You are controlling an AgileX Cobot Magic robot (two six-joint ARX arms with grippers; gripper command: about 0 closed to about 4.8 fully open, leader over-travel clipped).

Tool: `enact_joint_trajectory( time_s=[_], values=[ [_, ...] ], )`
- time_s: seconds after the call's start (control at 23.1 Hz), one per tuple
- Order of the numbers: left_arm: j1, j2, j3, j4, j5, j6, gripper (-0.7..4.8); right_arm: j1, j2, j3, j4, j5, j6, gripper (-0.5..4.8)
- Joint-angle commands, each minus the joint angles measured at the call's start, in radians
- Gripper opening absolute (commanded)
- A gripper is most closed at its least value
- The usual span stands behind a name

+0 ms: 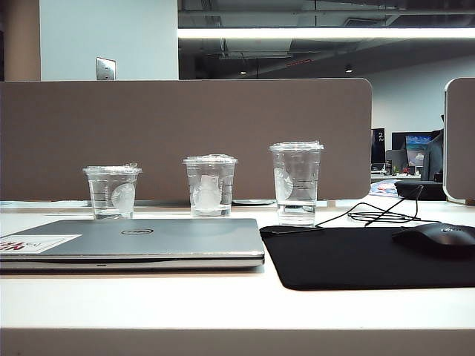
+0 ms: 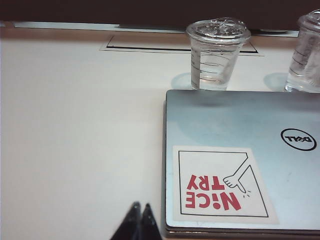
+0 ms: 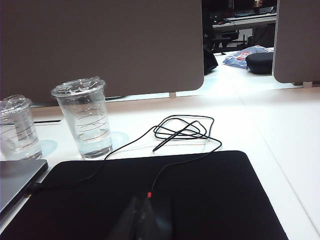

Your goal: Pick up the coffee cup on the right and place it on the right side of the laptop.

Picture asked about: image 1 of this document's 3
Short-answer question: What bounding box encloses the person in dark jacket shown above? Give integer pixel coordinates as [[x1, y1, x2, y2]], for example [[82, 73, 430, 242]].
[[421, 114, 445, 182]]

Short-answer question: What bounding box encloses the background computer monitor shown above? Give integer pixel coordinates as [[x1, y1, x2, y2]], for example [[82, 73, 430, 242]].
[[391, 132, 435, 168]]

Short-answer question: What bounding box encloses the colourful printed paper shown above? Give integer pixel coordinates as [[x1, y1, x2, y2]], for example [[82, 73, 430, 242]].
[[370, 180, 400, 197]]

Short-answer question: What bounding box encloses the brown desk partition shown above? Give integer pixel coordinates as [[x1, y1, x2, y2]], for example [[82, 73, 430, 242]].
[[0, 77, 373, 203], [443, 76, 475, 207]]

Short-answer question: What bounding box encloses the tall clear plastic cup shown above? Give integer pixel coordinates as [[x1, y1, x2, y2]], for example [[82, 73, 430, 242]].
[[269, 142, 326, 228]]

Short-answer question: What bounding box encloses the black round pouch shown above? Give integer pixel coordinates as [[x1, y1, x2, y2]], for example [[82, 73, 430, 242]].
[[393, 179, 446, 201]]

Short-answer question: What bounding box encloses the metal wall plate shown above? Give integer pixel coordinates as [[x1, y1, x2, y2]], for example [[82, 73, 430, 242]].
[[96, 56, 117, 81]]

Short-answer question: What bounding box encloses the white ceiling light strip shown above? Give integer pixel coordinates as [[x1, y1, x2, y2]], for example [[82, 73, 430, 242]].
[[177, 27, 475, 40]]

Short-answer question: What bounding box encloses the short clear plastic cup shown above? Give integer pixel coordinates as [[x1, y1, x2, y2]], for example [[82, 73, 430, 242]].
[[82, 162, 143, 220], [182, 154, 239, 218]]

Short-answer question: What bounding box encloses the black mouse cable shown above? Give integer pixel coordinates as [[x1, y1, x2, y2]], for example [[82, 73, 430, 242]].
[[315, 184, 426, 229]]

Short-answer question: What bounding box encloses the black computer mouse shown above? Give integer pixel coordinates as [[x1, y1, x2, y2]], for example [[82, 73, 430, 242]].
[[392, 222, 475, 248]]

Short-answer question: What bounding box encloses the black mouse pad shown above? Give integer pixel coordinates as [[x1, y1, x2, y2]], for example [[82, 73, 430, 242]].
[[258, 224, 475, 291]]

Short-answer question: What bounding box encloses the white and red sticker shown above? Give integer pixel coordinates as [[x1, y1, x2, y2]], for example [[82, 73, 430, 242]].
[[0, 233, 82, 254]]

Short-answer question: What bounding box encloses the grey Dell laptop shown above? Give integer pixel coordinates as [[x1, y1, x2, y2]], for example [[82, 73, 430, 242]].
[[0, 217, 265, 274]]

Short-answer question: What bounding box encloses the black sign with number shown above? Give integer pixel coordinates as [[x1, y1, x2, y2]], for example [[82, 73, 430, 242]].
[[370, 128, 387, 164]]

